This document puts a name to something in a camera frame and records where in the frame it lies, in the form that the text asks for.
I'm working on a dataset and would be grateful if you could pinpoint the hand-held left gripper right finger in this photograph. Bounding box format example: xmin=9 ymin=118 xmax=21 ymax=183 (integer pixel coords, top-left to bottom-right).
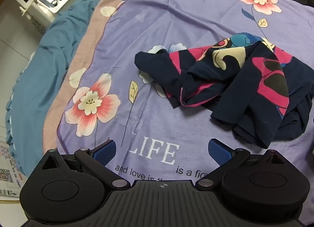
xmin=195 ymin=139 xmax=285 ymax=190

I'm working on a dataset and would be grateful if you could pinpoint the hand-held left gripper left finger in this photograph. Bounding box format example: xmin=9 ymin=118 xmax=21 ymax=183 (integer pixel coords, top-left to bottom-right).
xmin=39 ymin=139 xmax=131 ymax=190

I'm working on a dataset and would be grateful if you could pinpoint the navy cartoon print shirt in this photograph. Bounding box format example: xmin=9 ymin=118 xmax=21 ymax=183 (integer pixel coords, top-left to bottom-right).
xmin=134 ymin=32 xmax=314 ymax=149

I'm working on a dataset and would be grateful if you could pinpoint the purple floral blanket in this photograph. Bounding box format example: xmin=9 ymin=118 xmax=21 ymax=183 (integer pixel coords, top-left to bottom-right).
xmin=43 ymin=0 xmax=314 ymax=183

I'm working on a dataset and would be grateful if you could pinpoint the printed paper sheet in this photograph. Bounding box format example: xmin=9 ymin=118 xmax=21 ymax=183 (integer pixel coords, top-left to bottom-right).
xmin=0 ymin=144 xmax=28 ymax=197

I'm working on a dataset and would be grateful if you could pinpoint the teal bed sheet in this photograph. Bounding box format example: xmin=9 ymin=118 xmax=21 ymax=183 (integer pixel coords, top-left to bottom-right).
xmin=6 ymin=0 xmax=125 ymax=176

